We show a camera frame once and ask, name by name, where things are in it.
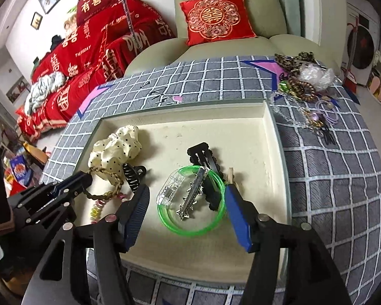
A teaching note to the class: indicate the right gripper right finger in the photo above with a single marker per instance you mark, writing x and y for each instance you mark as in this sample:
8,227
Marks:
242,216

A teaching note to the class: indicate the pile of spare jewelry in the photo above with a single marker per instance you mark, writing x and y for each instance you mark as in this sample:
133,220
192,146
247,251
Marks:
304,82

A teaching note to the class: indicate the small framed wall picture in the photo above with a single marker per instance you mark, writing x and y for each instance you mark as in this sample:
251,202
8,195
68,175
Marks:
36,20

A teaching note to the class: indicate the small black claw clip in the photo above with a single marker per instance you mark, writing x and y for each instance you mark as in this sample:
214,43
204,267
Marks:
134,175

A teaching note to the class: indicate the cream polka dot scrunchie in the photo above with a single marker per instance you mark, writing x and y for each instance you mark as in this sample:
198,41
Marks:
117,149

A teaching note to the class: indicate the pink star paper marker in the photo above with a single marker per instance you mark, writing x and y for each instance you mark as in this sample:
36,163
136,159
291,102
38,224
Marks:
98,90

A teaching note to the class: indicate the grey checked tablecloth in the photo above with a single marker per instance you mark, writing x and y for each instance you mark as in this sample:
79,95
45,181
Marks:
336,188

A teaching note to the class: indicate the beige wooden hair clip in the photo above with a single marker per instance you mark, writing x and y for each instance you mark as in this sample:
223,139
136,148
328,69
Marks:
231,177

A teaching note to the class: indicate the blue snack box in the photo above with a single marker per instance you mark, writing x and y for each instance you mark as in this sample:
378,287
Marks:
21,171

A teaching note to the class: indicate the white washing machine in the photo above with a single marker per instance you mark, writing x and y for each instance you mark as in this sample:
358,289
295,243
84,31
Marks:
362,34

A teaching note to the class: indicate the red printed bedspread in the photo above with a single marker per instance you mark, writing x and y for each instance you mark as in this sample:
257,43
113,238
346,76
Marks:
99,51

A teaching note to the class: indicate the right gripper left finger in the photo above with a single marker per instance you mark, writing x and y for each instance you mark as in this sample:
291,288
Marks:
131,215

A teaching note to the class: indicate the red embroidered cushion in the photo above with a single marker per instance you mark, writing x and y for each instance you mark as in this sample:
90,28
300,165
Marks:
209,21

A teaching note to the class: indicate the grey white knotted cloth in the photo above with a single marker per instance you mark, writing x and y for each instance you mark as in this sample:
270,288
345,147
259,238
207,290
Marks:
46,85

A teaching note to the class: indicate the black long hair clip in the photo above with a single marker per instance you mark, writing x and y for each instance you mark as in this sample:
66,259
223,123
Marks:
201,155

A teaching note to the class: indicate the green translucent bangle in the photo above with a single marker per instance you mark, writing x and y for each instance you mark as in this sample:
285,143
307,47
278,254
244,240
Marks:
170,197

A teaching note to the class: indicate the green leather armchair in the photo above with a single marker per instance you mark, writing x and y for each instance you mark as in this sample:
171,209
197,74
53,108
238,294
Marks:
277,24

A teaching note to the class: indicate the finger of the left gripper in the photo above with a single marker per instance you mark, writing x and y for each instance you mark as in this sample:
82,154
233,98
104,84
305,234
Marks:
58,189
75,185

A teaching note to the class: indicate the silver metal hair clip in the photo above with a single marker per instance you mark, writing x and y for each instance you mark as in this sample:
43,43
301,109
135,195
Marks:
191,193

